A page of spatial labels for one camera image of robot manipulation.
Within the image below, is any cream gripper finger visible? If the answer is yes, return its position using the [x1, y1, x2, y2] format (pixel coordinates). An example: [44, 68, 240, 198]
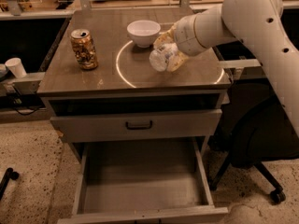
[166, 52, 189, 72]
[153, 26, 176, 49]

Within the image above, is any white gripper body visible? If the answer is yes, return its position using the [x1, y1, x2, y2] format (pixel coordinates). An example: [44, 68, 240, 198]
[173, 15, 206, 56]

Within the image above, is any clear plastic water bottle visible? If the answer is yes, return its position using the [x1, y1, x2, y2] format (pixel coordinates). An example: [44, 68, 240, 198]
[149, 43, 180, 72]

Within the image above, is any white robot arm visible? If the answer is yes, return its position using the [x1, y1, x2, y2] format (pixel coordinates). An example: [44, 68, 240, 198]
[154, 0, 299, 134]

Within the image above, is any grey drawer cabinet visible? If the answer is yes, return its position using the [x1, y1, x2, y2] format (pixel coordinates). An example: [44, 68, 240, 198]
[36, 7, 232, 147]

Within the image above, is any closed grey drawer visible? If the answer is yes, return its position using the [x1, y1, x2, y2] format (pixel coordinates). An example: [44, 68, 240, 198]
[50, 109, 221, 143]

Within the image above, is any open lower grey drawer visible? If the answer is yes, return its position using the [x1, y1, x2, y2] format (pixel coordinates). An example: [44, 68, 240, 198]
[57, 138, 228, 224]

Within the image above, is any white ceramic bowl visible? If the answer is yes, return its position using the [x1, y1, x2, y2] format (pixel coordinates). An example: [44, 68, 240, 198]
[127, 20, 161, 48]

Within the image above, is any gold drink can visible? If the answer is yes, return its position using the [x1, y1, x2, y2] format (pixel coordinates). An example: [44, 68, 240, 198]
[70, 29, 98, 70]

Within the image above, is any black office chair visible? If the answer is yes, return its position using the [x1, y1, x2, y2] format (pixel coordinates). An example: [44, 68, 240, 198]
[208, 78, 299, 204]

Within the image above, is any white paper cup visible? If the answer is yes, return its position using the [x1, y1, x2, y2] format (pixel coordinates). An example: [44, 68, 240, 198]
[5, 58, 27, 78]

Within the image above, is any black stand foot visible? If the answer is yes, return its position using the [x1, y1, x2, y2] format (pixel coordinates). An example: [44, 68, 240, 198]
[0, 168, 19, 200]

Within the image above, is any aluminium frame rail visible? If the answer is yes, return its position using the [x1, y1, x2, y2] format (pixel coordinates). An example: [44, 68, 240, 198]
[219, 59, 261, 69]

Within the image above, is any black drawer handle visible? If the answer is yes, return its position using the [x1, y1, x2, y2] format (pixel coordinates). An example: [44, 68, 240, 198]
[125, 120, 153, 130]

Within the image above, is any black power cable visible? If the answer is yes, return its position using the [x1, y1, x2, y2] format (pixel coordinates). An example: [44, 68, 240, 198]
[5, 87, 43, 117]

